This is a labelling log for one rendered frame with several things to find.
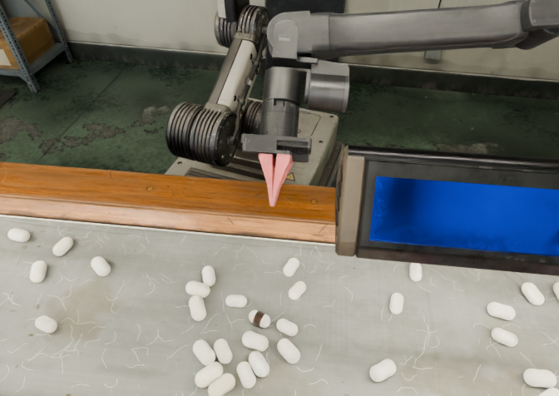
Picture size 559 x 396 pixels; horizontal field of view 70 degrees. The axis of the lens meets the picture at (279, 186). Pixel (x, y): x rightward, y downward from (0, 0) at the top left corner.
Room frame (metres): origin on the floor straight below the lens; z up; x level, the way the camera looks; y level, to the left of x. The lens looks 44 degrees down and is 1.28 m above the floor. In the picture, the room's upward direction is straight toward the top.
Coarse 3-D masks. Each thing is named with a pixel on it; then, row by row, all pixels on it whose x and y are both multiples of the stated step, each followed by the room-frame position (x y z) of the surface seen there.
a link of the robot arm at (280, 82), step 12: (276, 72) 0.54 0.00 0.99; (288, 72) 0.54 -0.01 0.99; (300, 72) 0.55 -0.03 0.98; (264, 84) 0.54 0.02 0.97; (276, 84) 0.52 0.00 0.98; (288, 84) 0.52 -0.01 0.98; (300, 84) 0.54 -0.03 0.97; (264, 96) 0.53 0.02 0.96; (276, 96) 0.51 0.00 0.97; (288, 96) 0.51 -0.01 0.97
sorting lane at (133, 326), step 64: (0, 256) 0.39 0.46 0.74; (64, 256) 0.39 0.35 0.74; (128, 256) 0.39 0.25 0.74; (192, 256) 0.39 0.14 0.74; (256, 256) 0.39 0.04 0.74; (320, 256) 0.39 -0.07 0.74; (0, 320) 0.28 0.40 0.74; (64, 320) 0.28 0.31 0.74; (128, 320) 0.28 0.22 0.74; (192, 320) 0.28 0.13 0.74; (320, 320) 0.28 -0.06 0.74; (384, 320) 0.28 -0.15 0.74; (448, 320) 0.28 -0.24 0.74; (512, 320) 0.28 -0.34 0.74; (0, 384) 0.19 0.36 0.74; (64, 384) 0.19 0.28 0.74; (128, 384) 0.19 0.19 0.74; (192, 384) 0.19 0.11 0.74; (256, 384) 0.19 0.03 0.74; (320, 384) 0.19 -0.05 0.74; (384, 384) 0.19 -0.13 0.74; (448, 384) 0.19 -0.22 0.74; (512, 384) 0.19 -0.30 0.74
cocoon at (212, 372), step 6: (210, 366) 0.21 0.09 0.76; (216, 366) 0.21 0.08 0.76; (198, 372) 0.20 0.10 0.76; (204, 372) 0.20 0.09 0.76; (210, 372) 0.20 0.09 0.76; (216, 372) 0.20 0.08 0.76; (222, 372) 0.20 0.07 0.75; (198, 378) 0.19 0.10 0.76; (204, 378) 0.19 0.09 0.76; (210, 378) 0.20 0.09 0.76; (216, 378) 0.20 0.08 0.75; (198, 384) 0.19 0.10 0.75; (204, 384) 0.19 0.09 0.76
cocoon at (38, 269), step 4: (40, 260) 0.37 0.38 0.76; (36, 264) 0.36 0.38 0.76; (40, 264) 0.37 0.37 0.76; (44, 264) 0.37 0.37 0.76; (32, 268) 0.36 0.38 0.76; (36, 268) 0.36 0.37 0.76; (40, 268) 0.36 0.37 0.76; (44, 268) 0.36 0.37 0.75; (32, 272) 0.35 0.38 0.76; (36, 272) 0.35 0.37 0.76; (40, 272) 0.35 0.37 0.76; (44, 272) 0.35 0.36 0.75; (32, 276) 0.34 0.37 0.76; (36, 276) 0.34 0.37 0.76; (40, 276) 0.35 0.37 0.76; (44, 276) 0.35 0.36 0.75; (32, 280) 0.34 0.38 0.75; (36, 280) 0.34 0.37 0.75; (40, 280) 0.34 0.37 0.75
